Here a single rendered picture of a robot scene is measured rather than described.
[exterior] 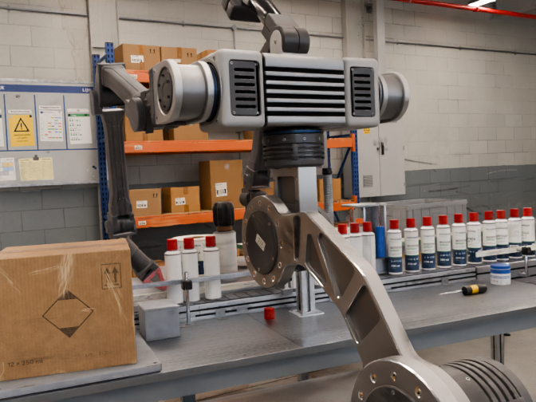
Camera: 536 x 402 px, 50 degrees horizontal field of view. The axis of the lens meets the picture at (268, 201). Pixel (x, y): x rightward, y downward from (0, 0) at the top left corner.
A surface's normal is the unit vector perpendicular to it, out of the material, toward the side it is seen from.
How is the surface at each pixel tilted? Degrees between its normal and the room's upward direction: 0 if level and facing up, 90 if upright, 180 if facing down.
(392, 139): 90
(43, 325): 90
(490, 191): 90
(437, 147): 90
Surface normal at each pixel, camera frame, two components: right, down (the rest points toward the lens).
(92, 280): 0.28, 0.04
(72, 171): 0.48, 0.03
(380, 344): -0.88, 0.07
